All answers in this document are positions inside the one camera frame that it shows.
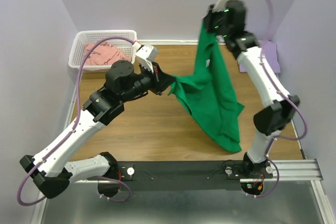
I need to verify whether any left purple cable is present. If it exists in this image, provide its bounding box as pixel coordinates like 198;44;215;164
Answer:
17;37;139;206

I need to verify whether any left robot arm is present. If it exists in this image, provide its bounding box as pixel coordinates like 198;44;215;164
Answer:
20;60;175;199

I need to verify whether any pink t-shirt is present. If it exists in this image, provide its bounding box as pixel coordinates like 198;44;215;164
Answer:
85;42;132;66

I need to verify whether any green t-shirt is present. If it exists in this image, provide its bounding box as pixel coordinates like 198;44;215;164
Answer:
169;26;244;153

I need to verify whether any folded purple t-shirt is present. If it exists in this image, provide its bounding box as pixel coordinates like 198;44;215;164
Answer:
237;39;281;74

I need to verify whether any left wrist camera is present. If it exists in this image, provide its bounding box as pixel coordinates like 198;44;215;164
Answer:
135;44;159;73

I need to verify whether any aluminium rail frame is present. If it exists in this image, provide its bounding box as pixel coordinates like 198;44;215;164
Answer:
30;39;336;224

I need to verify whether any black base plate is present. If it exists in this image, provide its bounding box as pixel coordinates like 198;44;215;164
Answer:
112;160;273;192

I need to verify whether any white plastic basket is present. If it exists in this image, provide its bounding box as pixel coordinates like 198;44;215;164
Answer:
68;30;137;72

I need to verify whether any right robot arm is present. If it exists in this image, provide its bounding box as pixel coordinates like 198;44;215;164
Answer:
203;0;300;178

